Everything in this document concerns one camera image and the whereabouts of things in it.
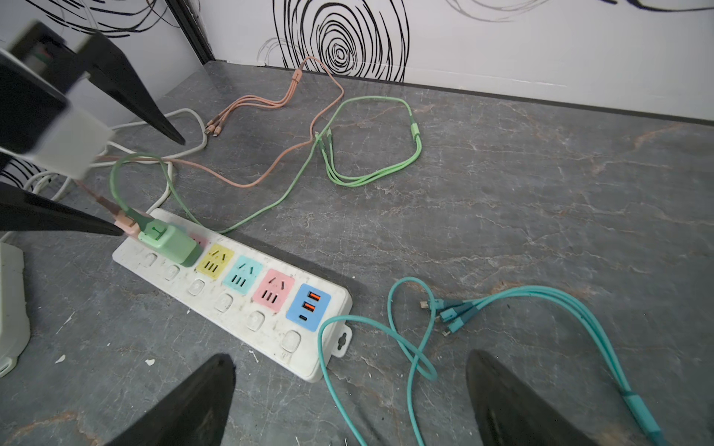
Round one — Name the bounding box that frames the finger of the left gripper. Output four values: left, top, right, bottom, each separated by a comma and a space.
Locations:
1, 183, 124, 236
77, 33, 185, 145

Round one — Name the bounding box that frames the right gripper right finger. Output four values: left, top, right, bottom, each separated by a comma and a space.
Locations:
466, 349, 595, 445

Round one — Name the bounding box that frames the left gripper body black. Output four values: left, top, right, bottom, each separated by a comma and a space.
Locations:
1, 22, 113, 180

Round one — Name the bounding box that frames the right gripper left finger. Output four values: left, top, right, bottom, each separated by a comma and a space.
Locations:
110, 353, 236, 445

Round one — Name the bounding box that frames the white multicolour power strip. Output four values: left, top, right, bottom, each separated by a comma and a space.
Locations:
113, 209, 353, 383

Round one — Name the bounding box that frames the light green charger plug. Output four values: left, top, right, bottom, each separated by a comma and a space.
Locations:
139, 219, 203, 267

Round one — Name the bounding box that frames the light green charging cable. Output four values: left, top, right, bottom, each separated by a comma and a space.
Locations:
109, 95, 424, 235

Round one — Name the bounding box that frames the white blue power strip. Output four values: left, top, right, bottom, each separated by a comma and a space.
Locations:
1, 243, 31, 377

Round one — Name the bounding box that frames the white power strip cord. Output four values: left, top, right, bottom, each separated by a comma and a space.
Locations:
0, 107, 208, 243

